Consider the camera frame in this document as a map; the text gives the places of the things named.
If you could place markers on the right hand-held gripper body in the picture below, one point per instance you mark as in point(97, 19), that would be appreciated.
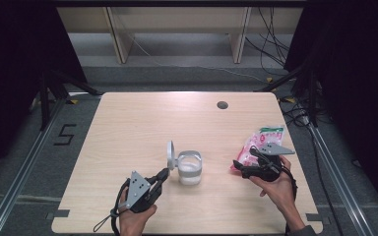
point(269, 167)

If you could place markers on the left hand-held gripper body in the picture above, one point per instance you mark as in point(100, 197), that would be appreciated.
point(138, 193)

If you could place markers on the clear container with white lid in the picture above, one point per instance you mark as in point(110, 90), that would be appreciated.
point(190, 170)

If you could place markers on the pink and white snack bag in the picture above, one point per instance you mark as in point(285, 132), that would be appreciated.
point(259, 139)

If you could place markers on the person's right hand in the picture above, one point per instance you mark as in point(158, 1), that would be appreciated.
point(280, 191)

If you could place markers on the person's left hand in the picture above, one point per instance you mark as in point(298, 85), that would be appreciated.
point(133, 223)

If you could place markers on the yellow tape piece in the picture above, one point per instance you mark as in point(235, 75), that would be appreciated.
point(289, 100)
point(269, 79)
point(74, 102)

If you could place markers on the black metal stand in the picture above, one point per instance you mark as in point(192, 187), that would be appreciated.
point(45, 98)
point(313, 98)

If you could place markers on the black curtain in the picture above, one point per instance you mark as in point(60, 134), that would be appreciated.
point(357, 82)
point(13, 65)

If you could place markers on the beige wooden shelf unit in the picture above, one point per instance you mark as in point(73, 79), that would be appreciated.
point(177, 19)

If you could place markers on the silver floor rail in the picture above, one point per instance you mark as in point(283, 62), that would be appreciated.
point(338, 177)
point(19, 177)

